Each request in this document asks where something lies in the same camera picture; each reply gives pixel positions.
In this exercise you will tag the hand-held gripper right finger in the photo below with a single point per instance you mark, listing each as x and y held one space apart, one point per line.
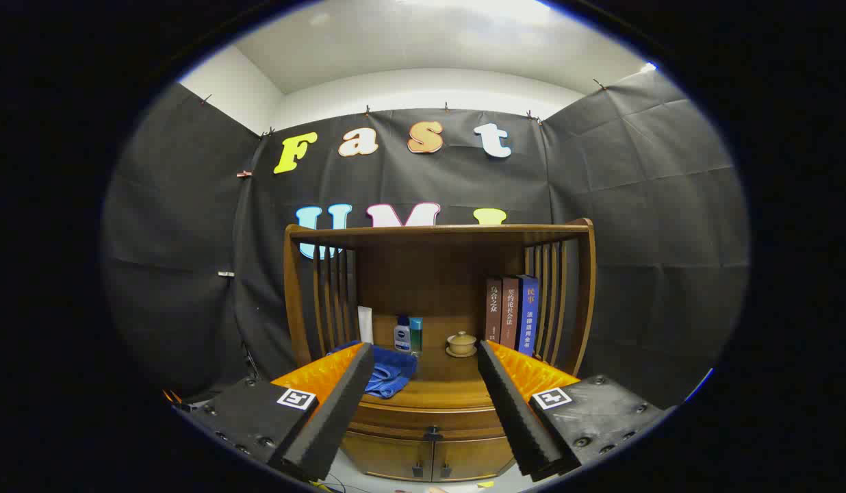
515 411

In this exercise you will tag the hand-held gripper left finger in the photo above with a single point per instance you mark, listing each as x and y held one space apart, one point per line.
330 411

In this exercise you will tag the wooden drawer with black knob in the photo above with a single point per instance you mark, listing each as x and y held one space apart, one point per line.
409 418

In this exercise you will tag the wooden cabinet door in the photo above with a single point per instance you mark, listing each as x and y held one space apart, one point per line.
471 459
389 457

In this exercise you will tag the wooden countertop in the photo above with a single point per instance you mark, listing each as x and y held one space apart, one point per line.
450 376

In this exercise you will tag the wooden cabinet with slatted shelf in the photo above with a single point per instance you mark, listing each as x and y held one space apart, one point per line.
437 274

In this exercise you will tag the blue towel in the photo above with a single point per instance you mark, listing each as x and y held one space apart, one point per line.
392 373

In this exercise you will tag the beige lidded teacup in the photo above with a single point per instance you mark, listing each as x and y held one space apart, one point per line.
461 344

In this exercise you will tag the blue book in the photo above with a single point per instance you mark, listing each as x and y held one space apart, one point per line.
528 315

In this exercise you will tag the reddish brown book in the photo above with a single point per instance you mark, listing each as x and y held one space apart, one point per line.
510 311

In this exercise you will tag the white bottle with blue cap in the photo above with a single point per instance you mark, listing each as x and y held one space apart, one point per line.
402 337

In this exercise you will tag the dark brown book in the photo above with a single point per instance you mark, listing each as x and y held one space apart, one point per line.
493 309

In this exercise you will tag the black backdrop cloth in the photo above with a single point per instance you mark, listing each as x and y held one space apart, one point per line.
635 205

